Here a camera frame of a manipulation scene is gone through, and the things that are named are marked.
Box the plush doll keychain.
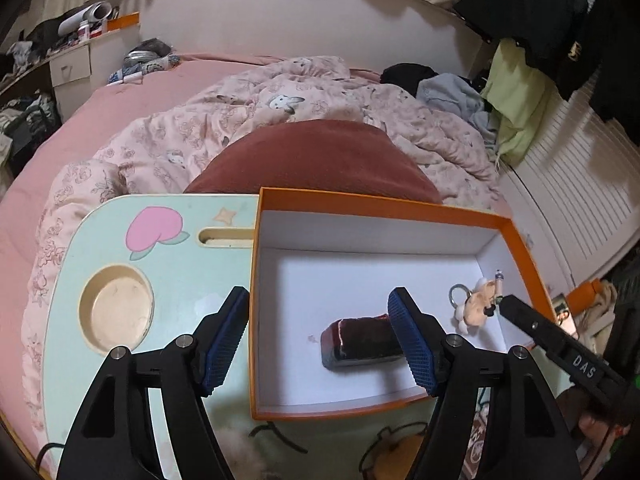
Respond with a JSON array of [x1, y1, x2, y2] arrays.
[[448, 269, 505, 336]]

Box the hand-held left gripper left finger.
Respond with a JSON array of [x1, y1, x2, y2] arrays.
[[56, 285, 251, 480]]

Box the pink floral quilt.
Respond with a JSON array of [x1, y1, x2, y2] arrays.
[[22, 55, 501, 431]]

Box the small photo card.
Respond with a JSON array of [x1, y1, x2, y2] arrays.
[[550, 294, 581, 341]]

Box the rolled white paper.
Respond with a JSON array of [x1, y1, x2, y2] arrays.
[[58, 2, 114, 37]]

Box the mint cartoon lap table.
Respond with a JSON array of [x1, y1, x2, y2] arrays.
[[41, 192, 501, 480]]

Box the black cable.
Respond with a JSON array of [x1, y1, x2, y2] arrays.
[[35, 441, 66, 471]]

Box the white drawer cabinet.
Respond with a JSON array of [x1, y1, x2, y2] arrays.
[[50, 42, 94, 89]]

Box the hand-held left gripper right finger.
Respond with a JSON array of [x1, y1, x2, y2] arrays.
[[386, 286, 582, 480]]

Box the dark red rectangular block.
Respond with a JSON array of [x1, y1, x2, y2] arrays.
[[320, 313, 407, 372]]

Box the blue grey packet pile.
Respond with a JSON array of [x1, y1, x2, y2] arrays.
[[109, 39, 181, 85]]

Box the black clothing bundle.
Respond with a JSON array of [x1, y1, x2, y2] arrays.
[[380, 62, 441, 99]]

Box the grey clothing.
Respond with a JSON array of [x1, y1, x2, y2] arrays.
[[415, 72, 501, 142]]

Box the white slatted panel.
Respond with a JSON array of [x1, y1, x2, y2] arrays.
[[500, 70, 640, 291]]

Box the orange cardboard box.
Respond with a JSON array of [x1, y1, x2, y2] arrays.
[[248, 187, 560, 421]]

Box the black white patterned bag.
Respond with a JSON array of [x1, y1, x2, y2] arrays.
[[0, 92, 63, 161]]

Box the orange cardboard piece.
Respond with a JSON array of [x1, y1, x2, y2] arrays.
[[575, 280, 608, 311]]

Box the small orange box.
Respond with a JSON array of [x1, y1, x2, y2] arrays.
[[106, 11, 141, 32]]

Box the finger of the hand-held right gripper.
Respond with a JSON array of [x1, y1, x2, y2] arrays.
[[499, 295, 562, 347]]

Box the dark glossy card box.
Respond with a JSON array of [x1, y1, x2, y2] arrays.
[[467, 402, 496, 480]]

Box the dark red cushion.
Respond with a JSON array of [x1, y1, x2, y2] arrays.
[[182, 119, 443, 206]]

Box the black hanging clothes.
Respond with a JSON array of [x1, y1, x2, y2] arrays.
[[452, 0, 640, 123]]

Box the yellow-green cloth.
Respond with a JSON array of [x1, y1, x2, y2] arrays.
[[480, 37, 559, 167]]

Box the beige cloth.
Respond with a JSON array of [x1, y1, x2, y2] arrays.
[[582, 280, 622, 342]]

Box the pink bed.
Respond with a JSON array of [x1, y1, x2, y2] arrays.
[[0, 52, 501, 461]]

